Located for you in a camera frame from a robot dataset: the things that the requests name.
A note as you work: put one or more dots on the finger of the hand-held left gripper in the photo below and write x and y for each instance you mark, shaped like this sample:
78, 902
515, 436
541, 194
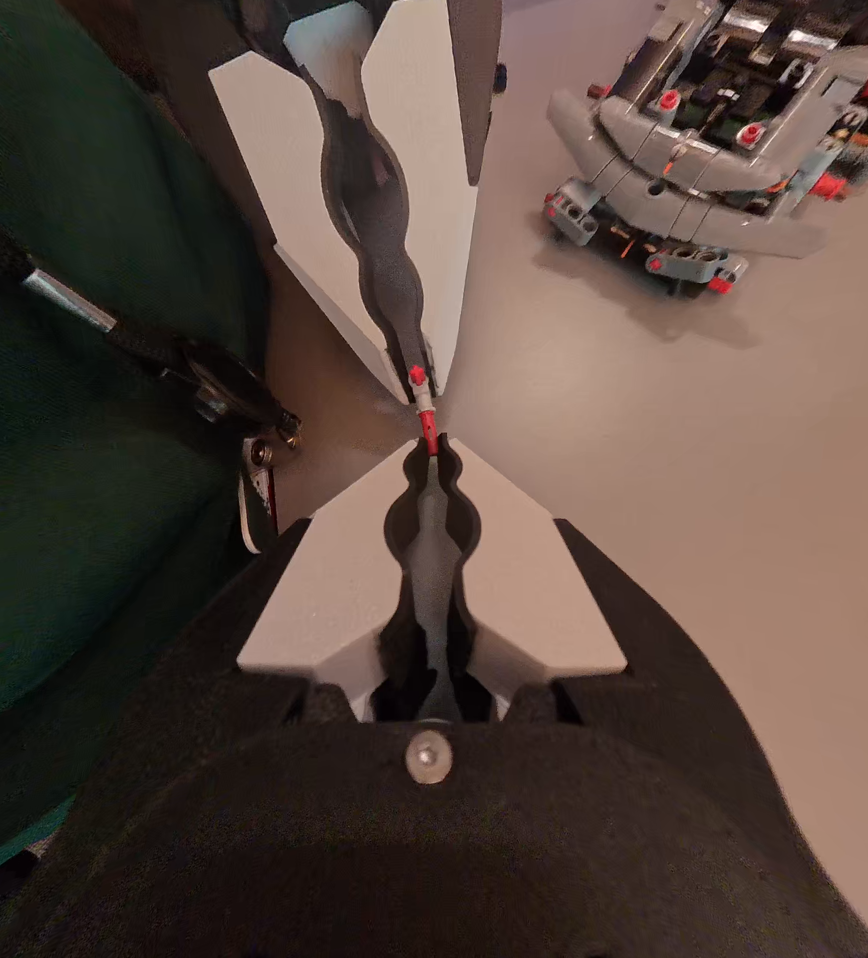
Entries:
276, 150
434, 150

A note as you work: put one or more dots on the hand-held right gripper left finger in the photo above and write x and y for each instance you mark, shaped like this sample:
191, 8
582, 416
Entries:
329, 591

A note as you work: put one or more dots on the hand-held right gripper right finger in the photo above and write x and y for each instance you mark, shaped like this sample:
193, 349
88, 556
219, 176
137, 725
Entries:
531, 599

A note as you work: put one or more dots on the red lego axle pin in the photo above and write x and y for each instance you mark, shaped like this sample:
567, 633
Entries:
430, 434

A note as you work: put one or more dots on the light grey lego connector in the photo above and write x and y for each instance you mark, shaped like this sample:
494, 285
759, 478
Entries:
424, 397

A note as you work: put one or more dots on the small red lego bush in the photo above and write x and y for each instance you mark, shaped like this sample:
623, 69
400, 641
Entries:
417, 374

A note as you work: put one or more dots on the small dark lego piece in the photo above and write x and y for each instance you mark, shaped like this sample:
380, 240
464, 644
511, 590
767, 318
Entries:
499, 78

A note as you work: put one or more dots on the grey lego vehicle model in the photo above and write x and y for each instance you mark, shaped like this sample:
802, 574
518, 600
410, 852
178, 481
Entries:
666, 142

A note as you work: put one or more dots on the white red badge card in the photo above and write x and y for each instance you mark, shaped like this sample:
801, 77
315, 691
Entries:
258, 494

